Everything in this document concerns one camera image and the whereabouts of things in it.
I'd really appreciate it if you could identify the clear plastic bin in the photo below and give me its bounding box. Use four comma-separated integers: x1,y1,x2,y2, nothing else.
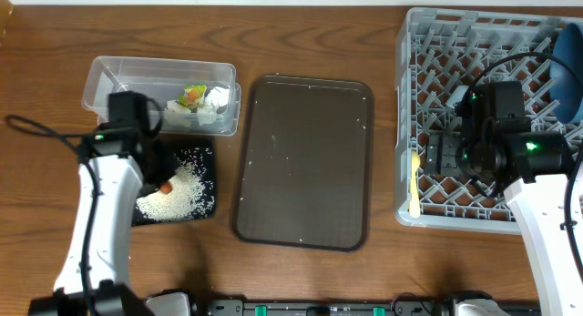
82,56,241,137

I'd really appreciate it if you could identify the grey dishwasher rack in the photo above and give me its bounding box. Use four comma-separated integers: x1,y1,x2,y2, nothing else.
394,7,582,235

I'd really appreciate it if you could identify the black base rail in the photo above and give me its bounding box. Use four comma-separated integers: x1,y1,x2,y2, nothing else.
145,299,543,316

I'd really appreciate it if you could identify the black tray bin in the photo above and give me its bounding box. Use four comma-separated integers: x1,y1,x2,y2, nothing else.
130,137,218,228

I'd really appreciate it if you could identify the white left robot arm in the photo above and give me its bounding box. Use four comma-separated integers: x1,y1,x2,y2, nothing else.
28,91,179,315

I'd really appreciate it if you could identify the pandan cake wrapper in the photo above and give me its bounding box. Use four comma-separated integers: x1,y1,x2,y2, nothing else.
177,85,207,110

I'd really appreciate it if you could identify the dark blue plate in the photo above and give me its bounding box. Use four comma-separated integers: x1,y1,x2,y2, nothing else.
550,23,582,124

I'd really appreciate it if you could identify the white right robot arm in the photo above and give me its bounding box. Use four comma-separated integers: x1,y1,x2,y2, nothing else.
424,81,582,315

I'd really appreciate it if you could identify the yellow plastic spoon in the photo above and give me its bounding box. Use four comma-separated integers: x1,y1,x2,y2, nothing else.
409,149,421,219

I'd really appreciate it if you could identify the orange carrot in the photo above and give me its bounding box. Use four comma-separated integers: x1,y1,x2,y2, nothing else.
159,182,173,194

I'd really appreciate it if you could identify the white rice pile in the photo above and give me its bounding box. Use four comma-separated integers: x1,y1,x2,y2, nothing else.
135,148,215,222

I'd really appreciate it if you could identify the light blue rice bowl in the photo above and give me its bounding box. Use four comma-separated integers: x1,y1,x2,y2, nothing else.
445,86,469,110

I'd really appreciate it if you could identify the crumpled white napkin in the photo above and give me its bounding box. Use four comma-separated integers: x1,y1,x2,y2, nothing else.
164,86,230,127

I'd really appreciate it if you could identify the brown serving tray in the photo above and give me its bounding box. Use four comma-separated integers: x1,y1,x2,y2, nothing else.
230,75,374,252

